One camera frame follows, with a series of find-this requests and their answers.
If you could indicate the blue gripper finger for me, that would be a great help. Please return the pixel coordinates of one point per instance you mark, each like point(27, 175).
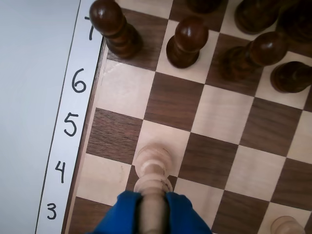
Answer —
point(182, 214)
point(122, 214)

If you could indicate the wooden chessboard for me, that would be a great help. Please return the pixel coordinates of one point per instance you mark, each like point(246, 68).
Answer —
point(219, 134)

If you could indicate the dark wooden chess knight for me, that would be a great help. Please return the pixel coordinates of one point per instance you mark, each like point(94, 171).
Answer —
point(203, 6)

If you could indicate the dark wooden chess queen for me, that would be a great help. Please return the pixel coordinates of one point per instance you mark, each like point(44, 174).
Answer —
point(297, 22)

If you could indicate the dark wooden chess pawn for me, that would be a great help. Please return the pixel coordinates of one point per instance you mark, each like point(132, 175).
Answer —
point(256, 56)
point(187, 41)
point(114, 29)
point(292, 76)

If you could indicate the light wooden chess bishop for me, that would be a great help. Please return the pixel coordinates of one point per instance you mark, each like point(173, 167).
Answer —
point(153, 170)

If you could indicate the dark wooden chess bishop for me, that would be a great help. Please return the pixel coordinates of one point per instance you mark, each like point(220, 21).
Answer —
point(258, 17)

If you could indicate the white paper number strip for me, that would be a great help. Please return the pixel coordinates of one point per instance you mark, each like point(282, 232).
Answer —
point(70, 109)

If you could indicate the light wooden chess pawn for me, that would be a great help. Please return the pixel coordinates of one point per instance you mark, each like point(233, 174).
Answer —
point(286, 226)

